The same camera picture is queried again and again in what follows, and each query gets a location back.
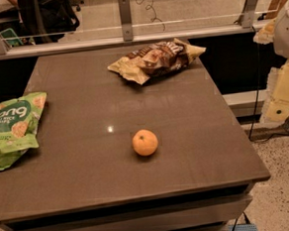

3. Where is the green basket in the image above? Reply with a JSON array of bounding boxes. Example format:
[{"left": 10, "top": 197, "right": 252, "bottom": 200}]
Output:
[{"left": 1, "top": 28, "right": 24, "bottom": 48}]

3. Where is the middle metal glass bracket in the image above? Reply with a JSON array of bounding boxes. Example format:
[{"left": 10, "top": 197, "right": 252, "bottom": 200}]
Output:
[{"left": 118, "top": 0, "right": 134, "bottom": 42}]

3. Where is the glass barrier panel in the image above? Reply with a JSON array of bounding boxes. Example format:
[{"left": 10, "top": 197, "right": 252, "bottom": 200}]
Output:
[{"left": 7, "top": 0, "right": 271, "bottom": 57}]

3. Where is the black hanging cable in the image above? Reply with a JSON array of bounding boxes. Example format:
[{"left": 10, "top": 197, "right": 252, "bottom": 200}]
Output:
[{"left": 240, "top": 23, "right": 289, "bottom": 144}]

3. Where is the orange mandarin fruit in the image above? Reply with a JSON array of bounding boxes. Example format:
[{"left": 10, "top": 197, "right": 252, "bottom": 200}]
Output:
[{"left": 133, "top": 129, "right": 158, "bottom": 157}]

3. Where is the black office chair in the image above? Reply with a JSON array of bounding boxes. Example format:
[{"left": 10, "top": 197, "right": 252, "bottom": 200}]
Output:
[{"left": 18, "top": 0, "right": 79, "bottom": 45}]

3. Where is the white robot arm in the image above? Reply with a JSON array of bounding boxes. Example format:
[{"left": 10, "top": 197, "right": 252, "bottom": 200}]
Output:
[{"left": 253, "top": 0, "right": 289, "bottom": 125}]

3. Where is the green rice chip bag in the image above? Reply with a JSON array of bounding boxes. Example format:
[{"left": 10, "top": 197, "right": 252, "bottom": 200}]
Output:
[{"left": 0, "top": 92, "right": 47, "bottom": 172}]

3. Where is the blue mat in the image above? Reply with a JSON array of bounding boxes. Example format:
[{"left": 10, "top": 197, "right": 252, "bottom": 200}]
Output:
[{"left": 228, "top": 224, "right": 258, "bottom": 231}]

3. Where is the brown yellow candy bag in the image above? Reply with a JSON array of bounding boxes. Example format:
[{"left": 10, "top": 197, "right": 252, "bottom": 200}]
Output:
[{"left": 107, "top": 38, "right": 206, "bottom": 85}]

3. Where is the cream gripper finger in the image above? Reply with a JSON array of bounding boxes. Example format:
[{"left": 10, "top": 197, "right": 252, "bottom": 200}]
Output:
[
  {"left": 253, "top": 19, "right": 276, "bottom": 45},
  {"left": 259, "top": 59, "right": 289, "bottom": 124}
]

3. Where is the right metal glass bracket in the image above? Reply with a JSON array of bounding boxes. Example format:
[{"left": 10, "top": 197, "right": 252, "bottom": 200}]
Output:
[{"left": 238, "top": 0, "right": 258, "bottom": 28}]

